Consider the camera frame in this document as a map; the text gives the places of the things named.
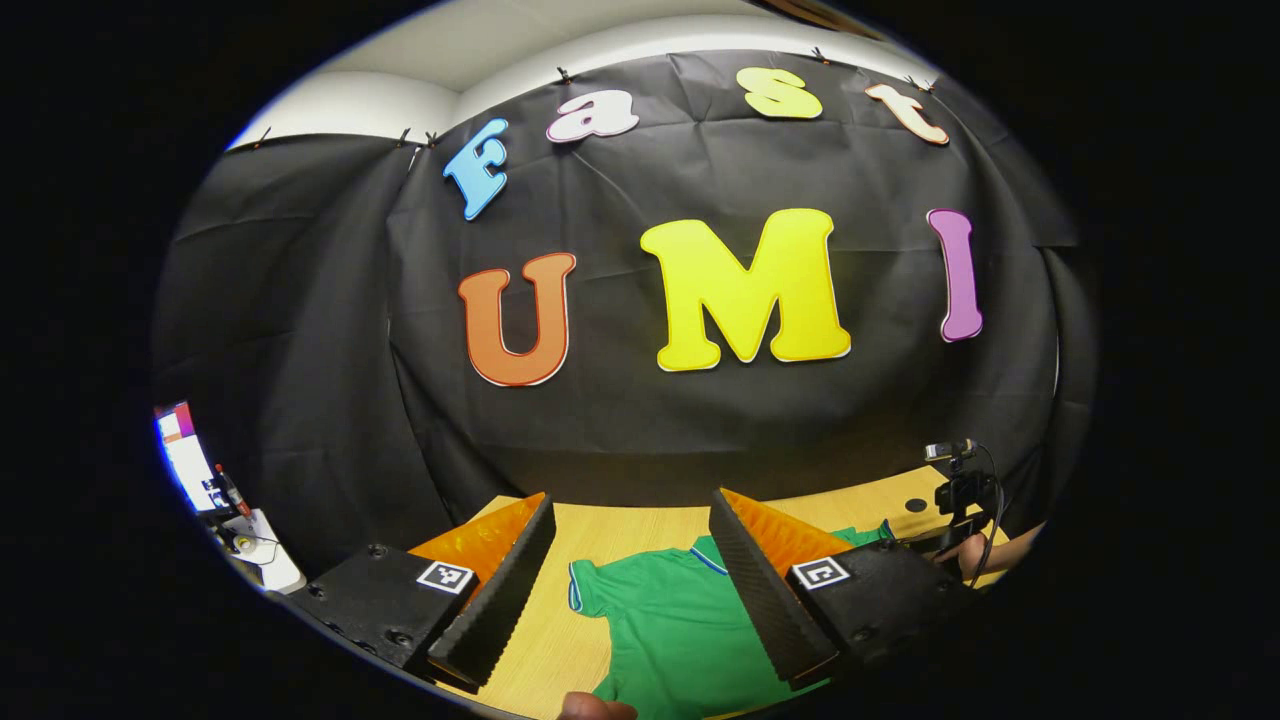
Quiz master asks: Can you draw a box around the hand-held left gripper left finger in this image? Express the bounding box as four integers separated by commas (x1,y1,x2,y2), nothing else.
290,490,558,693

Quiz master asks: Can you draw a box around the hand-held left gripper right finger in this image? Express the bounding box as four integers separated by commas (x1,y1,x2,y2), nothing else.
708,487,976,691

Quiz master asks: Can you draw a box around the green T-shirt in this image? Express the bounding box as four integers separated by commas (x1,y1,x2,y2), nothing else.
567,520,896,720

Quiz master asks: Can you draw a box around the white device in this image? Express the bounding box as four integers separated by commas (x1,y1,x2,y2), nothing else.
215,505,306,593

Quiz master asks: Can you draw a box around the bright computer monitor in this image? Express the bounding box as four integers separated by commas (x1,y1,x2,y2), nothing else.
155,400,221,516

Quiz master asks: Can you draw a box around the row of black cloth clips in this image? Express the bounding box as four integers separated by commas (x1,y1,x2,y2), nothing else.
252,45,936,149

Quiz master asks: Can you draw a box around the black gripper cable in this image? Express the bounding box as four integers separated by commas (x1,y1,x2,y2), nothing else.
972,445,1007,588

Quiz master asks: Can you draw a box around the red handled tool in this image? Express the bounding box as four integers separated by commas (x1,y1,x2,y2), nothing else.
212,462,251,519

